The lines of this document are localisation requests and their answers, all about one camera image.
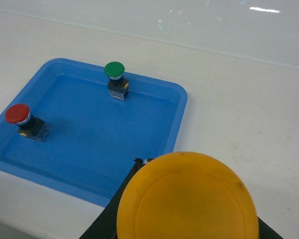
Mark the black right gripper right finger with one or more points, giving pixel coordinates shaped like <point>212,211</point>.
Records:
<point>266,232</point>

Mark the yellow mushroom push button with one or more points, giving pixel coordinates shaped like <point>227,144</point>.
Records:
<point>186,195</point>

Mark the white glossy backboard panel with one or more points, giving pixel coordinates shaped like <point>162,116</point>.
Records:
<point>261,30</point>

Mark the red mushroom push button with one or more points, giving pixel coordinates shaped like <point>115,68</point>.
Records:
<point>29,126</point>

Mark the green mushroom push button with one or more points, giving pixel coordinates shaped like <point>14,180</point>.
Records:
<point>118,86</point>

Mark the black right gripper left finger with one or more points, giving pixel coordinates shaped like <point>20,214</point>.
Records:
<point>104,226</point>

